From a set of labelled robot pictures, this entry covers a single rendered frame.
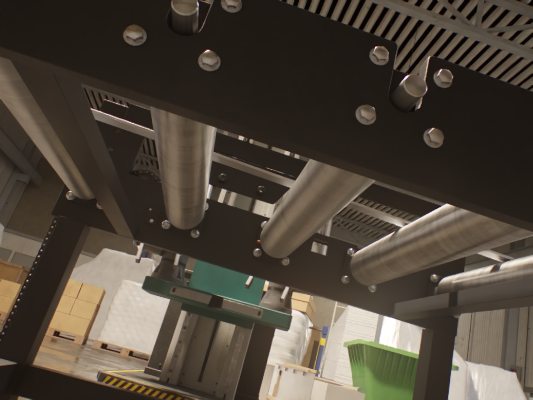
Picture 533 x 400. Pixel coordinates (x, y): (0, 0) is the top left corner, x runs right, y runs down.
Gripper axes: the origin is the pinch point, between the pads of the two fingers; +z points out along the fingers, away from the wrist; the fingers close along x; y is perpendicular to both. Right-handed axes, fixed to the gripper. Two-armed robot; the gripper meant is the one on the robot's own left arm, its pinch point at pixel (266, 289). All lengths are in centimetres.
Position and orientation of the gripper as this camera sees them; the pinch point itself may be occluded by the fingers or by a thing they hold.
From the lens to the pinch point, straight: 166.4
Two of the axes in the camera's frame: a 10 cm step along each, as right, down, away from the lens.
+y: 0.6, -7.0, -7.1
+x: 9.2, 3.2, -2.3
